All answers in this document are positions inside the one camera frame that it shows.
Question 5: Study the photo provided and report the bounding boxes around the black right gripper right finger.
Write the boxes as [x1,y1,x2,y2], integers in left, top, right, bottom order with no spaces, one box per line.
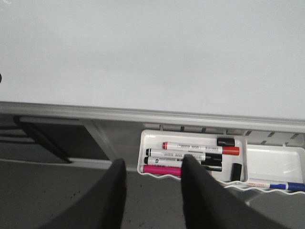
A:
[181,155,285,229]

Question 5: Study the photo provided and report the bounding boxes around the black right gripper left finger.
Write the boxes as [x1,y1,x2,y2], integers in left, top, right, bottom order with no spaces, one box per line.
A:
[40,159,126,229]

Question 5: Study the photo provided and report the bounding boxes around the small black eraser block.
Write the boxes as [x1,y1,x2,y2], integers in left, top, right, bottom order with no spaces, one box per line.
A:
[231,163,242,181]

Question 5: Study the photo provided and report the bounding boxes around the upper black capped marker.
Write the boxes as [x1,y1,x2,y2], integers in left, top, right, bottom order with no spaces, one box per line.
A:
[145,148,224,162]

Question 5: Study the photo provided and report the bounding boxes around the black capped marker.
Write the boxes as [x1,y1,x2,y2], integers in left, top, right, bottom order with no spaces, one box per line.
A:
[145,148,224,162]
[143,156,222,172]

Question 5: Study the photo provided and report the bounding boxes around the pink marker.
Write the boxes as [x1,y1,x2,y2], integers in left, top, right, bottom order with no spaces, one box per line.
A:
[140,165,181,177]

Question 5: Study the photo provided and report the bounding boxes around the red capped marker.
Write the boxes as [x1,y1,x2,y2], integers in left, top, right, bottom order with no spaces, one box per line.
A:
[162,142,240,156]

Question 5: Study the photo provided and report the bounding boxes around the loose black marker cap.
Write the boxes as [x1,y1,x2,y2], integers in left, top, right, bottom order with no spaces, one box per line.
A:
[216,137,235,146]

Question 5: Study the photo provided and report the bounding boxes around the lower black capped marker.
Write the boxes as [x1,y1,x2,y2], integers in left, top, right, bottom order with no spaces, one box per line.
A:
[143,156,222,172]

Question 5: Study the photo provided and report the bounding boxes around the white plastic marker tray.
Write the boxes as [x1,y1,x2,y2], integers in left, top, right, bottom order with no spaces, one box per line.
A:
[137,130,248,186]

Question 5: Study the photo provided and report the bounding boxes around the blue capped marker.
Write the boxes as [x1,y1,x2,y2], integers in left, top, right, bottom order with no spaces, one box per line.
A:
[246,182,305,192]

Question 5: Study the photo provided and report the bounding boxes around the grey whiteboard stand frame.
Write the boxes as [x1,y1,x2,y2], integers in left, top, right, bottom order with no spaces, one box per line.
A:
[0,114,305,168]

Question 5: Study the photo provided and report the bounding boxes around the white whiteboard with grey frame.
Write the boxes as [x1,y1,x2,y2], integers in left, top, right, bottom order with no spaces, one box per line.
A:
[0,0,305,132]

